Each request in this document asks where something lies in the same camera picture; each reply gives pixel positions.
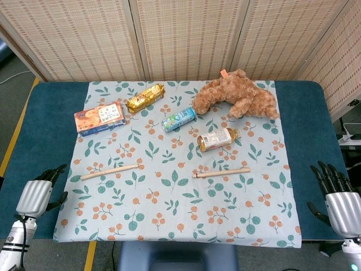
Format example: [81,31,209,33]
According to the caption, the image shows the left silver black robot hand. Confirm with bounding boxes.
[15,164,69,218]

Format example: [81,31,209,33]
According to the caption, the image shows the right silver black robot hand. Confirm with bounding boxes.
[306,160,361,239]

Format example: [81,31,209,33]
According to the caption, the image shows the wooden stick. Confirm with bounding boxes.
[192,167,251,179]
[80,165,143,181]

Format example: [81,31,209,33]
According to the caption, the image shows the white power strip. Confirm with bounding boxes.
[337,134,361,146]

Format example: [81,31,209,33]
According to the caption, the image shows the orange blue biscuit box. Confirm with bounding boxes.
[74,101,126,137]

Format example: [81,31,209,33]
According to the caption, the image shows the floral leaf print tablecloth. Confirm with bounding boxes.
[52,80,303,249]

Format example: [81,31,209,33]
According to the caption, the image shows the amber tea plastic bottle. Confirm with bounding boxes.
[196,127,242,152]

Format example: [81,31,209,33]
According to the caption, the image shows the blue padded furniture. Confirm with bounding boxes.
[0,39,14,64]

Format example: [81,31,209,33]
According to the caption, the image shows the gold foil cookie packet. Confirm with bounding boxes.
[125,83,165,113]

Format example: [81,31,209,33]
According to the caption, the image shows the blue grey chair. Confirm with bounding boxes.
[117,241,238,271]

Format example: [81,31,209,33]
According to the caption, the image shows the brown plush toy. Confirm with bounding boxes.
[191,69,281,120]

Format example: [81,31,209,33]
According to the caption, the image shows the woven bamboo folding screen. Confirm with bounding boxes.
[0,0,361,122]

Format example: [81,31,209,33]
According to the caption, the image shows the light blue drink can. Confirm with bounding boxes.
[161,106,197,133]

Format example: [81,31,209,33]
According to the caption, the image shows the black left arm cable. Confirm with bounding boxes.
[14,213,30,271]

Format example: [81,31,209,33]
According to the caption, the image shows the white floor cable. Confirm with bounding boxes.
[0,70,32,85]

